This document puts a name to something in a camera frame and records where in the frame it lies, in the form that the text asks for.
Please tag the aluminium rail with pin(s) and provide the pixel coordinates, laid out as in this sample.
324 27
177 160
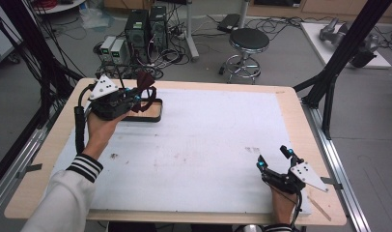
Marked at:
20 158
339 167

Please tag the thin black stand pole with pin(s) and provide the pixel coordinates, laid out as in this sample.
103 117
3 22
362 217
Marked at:
119 76

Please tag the flat black box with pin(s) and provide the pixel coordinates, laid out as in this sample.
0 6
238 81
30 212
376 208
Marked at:
229 22

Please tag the white foam mat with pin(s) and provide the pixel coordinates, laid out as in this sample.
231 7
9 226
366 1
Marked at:
200 148

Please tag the grey robot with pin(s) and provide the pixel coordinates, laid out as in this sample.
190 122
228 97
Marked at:
337 32

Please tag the white floor board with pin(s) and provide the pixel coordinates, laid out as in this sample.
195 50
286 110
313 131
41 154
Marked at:
316 45

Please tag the black computer tower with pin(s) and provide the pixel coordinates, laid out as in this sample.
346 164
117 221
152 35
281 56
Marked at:
158 27
136 35

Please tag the small wooden stick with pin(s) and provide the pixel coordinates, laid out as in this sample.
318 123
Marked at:
319 208

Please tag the person's right hand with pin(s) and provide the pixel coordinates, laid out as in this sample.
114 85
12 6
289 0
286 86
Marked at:
284 206

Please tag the person's left hand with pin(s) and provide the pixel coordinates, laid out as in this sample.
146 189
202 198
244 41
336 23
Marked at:
99 132

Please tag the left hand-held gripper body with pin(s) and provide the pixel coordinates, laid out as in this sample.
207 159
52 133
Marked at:
108 103

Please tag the black tray with wooden bottom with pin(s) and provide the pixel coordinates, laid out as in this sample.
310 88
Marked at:
152 112

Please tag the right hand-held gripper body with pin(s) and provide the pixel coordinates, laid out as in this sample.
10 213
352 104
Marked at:
285 182

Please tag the bench power supply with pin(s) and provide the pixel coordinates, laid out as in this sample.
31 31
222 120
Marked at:
118 51
107 48

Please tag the black metal frame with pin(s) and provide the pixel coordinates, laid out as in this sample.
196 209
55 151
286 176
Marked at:
342 51
30 48

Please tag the black round stool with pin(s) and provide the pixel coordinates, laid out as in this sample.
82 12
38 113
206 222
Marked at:
248 40

